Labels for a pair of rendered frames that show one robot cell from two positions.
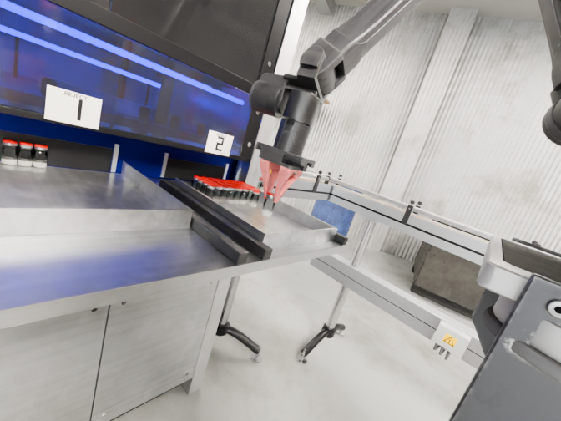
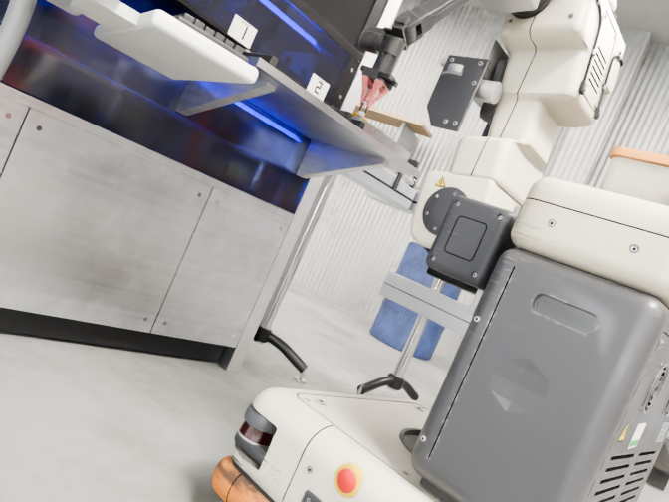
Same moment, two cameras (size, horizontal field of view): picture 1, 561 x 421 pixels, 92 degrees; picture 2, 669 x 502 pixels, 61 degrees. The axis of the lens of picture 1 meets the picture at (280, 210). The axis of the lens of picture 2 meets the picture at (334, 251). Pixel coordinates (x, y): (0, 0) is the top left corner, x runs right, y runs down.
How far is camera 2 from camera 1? 120 cm
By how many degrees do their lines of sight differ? 13
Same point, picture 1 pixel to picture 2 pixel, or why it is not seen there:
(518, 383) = (444, 81)
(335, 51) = (416, 17)
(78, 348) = (178, 227)
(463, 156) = not seen: hidden behind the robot
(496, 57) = not seen: outside the picture
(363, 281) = (444, 305)
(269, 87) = (373, 33)
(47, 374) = (154, 237)
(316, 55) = (404, 17)
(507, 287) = (445, 61)
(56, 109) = (234, 29)
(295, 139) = (387, 64)
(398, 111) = not seen: hidden behind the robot
